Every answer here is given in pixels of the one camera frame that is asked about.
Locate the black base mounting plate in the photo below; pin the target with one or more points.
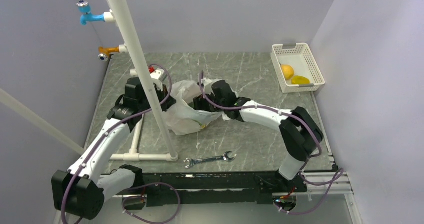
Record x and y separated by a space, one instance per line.
259 187

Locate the yellow fake mango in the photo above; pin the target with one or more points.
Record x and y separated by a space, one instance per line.
299 80

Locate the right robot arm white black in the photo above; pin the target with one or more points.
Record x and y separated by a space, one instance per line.
301 135

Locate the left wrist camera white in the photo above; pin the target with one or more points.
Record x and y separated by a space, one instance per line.
158 77

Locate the translucent white plastic bag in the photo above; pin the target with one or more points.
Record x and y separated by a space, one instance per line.
181 117

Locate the white perforated plastic basket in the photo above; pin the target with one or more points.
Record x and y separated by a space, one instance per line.
301 59

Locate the blue plastic faucet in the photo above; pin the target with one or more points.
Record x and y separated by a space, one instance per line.
86 13

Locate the silver open-end wrench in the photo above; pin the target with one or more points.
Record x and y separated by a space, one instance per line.
227 157

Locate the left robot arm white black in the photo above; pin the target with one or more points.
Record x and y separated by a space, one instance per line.
80 190

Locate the aluminium rail frame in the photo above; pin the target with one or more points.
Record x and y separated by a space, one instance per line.
319 186

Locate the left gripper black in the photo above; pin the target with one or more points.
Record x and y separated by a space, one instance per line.
162 92

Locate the orange plastic faucet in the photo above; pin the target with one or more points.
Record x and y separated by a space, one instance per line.
106 52

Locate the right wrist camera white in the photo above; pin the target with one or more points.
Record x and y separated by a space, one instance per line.
208 83

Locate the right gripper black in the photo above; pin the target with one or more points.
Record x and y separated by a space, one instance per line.
200 104

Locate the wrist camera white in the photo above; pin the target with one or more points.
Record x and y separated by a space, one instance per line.
158 77
208 83

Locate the white PVC pipe frame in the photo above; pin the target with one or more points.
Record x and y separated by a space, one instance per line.
120 12

